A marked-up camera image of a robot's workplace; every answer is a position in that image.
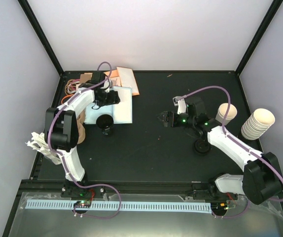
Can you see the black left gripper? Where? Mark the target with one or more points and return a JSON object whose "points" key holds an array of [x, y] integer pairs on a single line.
{"points": [[113, 99]]}

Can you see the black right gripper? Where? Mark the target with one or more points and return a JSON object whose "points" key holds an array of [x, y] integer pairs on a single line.
{"points": [[168, 115]]}

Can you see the light blue paper bag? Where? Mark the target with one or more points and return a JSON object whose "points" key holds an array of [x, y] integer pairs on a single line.
{"points": [[121, 113]]}

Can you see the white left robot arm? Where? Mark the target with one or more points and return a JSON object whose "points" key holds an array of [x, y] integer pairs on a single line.
{"points": [[61, 129]]}

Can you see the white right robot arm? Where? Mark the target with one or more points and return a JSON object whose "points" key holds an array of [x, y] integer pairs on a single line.
{"points": [[261, 178]]}

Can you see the black coffee cup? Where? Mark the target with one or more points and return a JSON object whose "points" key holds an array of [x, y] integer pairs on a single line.
{"points": [[105, 123]]}

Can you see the brown cardboard sleeve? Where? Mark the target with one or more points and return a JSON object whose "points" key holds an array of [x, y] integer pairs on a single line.
{"points": [[85, 79]]}

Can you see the rubber bands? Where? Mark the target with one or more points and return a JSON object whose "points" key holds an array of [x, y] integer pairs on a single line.
{"points": [[70, 89]]}

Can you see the brown pulp cup carrier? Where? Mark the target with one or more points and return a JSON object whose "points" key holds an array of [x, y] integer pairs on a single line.
{"points": [[81, 130]]}

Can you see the black cup lid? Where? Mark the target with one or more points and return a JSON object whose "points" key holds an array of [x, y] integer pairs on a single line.
{"points": [[201, 147]]}

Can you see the single white paper cup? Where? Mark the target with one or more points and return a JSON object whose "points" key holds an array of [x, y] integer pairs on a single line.
{"points": [[223, 110]]}

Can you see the white plastic cutlery pile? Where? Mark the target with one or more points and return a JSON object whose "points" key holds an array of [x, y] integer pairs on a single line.
{"points": [[38, 144]]}

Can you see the stack of white paper cups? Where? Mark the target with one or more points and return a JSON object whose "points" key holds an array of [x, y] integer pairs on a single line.
{"points": [[257, 124]]}

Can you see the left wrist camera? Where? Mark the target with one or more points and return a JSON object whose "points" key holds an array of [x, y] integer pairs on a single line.
{"points": [[108, 85]]}

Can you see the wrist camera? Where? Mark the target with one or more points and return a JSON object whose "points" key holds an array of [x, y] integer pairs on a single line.
{"points": [[181, 105], [108, 85]]}

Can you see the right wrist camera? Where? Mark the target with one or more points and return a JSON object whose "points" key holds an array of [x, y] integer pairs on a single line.
{"points": [[181, 105]]}

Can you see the light blue cable duct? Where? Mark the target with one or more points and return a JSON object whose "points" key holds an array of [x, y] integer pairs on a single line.
{"points": [[191, 207]]}

